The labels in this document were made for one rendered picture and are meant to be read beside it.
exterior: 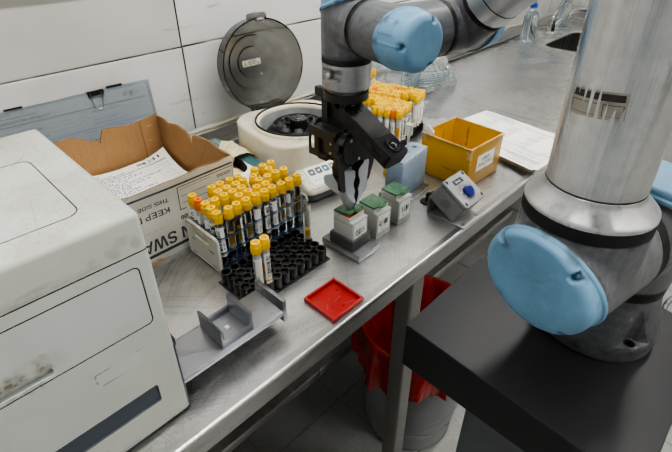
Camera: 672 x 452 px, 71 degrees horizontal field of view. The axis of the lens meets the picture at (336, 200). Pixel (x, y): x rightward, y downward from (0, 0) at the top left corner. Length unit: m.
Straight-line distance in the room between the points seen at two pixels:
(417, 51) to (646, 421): 0.49
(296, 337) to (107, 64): 0.70
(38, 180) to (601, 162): 0.53
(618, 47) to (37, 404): 0.57
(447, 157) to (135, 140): 0.68
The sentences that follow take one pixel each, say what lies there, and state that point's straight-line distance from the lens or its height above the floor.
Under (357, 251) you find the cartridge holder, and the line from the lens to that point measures 0.85.
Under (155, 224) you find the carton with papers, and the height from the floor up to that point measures 0.95.
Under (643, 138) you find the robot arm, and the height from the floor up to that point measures 1.26.
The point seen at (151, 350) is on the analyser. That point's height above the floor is 1.00.
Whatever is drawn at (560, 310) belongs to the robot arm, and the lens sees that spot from 0.49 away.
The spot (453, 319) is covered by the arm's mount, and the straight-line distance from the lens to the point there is 0.66.
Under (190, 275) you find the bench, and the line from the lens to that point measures 0.86.
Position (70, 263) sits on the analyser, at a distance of 0.47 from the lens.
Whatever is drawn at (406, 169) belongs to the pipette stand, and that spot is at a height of 0.96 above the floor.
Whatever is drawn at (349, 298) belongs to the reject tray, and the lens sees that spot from 0.78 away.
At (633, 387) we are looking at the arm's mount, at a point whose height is 0.94.
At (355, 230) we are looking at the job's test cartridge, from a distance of 0.83.
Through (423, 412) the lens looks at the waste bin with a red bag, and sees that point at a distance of 1.45.
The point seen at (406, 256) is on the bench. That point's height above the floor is 0.87.
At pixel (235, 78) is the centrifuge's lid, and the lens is 1.23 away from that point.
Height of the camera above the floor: 1.41
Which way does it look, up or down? 32 degrees down
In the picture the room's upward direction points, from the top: straight up
